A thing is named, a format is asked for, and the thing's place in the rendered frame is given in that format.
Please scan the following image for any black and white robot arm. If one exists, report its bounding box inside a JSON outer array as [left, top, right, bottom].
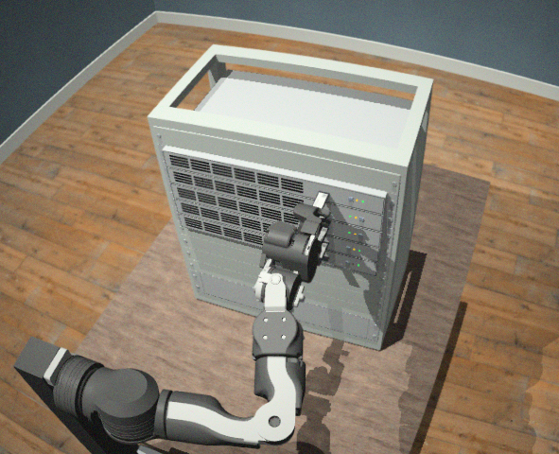
[[44, 266, 306, 449]]

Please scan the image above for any white server rack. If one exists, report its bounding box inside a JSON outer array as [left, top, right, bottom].
[[148, 44, 433, 350]]

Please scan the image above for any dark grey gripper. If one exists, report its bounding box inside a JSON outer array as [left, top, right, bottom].
[[259, 203, 331, 283]]

